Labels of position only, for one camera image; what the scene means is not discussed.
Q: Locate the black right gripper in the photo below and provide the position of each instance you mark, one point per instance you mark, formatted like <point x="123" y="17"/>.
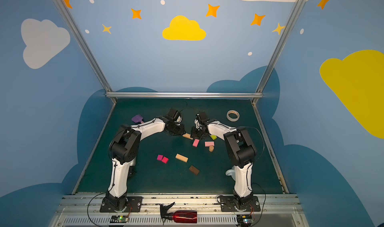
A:
<point x="197" y="132"/>

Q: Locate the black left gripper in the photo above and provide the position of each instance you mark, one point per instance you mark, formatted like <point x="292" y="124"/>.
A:
<point x="176" y="129"/>

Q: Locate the natural wood block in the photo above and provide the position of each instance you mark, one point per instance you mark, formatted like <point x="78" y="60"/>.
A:
<point x="181" y="158"/>
<point x="188" y="136"/>

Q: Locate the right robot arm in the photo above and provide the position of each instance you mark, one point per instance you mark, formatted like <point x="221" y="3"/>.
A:
<point x="241" y="152"/>

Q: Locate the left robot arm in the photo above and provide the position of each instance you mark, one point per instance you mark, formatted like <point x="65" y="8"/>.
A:
<point x="123" y="152"/>

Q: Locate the light pink wood block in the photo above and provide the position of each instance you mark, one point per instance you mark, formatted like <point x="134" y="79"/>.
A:
<point x="209" y="143"/>

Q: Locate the dark pink cube block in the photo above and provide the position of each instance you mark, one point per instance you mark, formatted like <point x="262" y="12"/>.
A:
<point x="165" y="160"/>

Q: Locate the brown wood block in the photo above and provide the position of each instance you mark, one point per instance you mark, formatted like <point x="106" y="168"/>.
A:
<point x="194" y="170"/>

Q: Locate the small wood cylinder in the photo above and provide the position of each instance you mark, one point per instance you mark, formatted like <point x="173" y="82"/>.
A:
<point x="211" y="148"/>

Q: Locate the white tape roll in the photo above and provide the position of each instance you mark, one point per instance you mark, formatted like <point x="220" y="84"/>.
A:
<point x="233" y="115"/>

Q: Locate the purple pink toy spatula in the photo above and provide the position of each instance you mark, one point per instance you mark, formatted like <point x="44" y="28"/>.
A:
<point x="137" y="119"/>

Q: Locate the light blue mug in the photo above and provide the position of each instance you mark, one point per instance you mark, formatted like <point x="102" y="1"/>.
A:
<point x="231" y="172"/>

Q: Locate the red spray bottle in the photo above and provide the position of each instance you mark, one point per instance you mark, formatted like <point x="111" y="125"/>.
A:
<point x="183" y="216"/>

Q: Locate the right controller board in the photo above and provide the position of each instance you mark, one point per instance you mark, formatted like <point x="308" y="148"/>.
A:
<point x="244" y="220"/>

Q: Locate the controller board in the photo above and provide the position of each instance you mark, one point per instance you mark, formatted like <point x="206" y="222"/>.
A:
<point x="244" y="220"/>
<point x="119" y="219"/>

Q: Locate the left controller board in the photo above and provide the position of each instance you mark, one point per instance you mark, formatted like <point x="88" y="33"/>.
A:
<point x="119" y="219"/>

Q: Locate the aluminium corner post left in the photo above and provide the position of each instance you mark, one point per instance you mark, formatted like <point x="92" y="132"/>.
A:
<point x="77" y="33"/>

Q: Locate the aluminium corner post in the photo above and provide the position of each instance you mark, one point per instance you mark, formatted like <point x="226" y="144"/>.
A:
<point x="77" y="33"/>
<point x="290" y="23"/>

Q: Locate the aluminium frame rail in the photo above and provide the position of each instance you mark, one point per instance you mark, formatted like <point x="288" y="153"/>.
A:
<point x="183" y="95"/>

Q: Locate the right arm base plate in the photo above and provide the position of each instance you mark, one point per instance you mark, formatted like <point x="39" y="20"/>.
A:
<point x="228" y="204"/>

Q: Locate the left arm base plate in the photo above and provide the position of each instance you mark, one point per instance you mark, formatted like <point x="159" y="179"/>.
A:
<point x="135" y="203"/>

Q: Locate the aluminium corner post right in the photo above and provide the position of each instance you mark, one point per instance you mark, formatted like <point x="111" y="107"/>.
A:
<point x="290" y="23"/>

